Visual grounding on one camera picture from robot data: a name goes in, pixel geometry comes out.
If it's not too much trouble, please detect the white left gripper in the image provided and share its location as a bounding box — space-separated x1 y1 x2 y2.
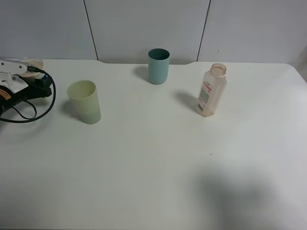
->
0 72 52 101

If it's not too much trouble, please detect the clear cup with blue sleeve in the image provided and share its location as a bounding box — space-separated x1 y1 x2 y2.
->
20 58 48 83

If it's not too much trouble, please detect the clear plastic drink bottle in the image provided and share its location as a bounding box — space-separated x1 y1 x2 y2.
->
197 63 227 117

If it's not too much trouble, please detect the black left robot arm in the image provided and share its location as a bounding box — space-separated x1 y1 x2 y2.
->
0 74 55 120

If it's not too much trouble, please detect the light green plastic cup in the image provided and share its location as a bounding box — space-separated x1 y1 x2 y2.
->
67 80 101 125

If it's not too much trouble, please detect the teal plastic cup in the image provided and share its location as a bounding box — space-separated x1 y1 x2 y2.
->
148 48 170 85

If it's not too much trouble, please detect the black left camera cable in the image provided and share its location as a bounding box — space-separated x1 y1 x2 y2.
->
0 66 57 124

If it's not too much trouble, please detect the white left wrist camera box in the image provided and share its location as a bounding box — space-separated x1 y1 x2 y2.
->
0 59 30 77

